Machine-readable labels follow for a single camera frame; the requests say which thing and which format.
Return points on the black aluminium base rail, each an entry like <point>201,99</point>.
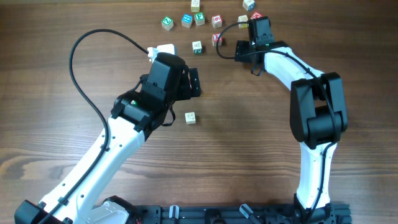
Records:
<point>242,214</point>

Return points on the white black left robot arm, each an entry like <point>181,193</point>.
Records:
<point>134,116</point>

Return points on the blue letter block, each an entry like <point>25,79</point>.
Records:
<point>187,20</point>

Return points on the red M letter block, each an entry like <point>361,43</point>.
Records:
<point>256,15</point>

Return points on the yellow edged top block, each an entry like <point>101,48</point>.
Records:
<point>195,5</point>

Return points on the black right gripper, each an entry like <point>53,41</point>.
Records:
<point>241,51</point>

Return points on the red Y letter block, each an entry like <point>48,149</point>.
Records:
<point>216,40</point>

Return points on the green Z letter block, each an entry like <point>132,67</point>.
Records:
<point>167,23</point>

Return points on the blue edged top block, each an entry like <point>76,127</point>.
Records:
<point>249,4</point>

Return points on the plain beige picture block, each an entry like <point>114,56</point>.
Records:
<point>190,118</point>

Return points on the green J letter block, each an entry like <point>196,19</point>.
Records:
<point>197,47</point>

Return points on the green F letter block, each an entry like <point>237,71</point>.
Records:
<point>199,19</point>

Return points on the yellow picture block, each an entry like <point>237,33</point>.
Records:
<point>243,21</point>

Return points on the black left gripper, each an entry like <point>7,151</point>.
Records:
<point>193,82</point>

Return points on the red 9 number block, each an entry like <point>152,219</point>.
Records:
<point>216,21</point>

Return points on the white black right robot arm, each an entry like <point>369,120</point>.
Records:
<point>318,117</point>

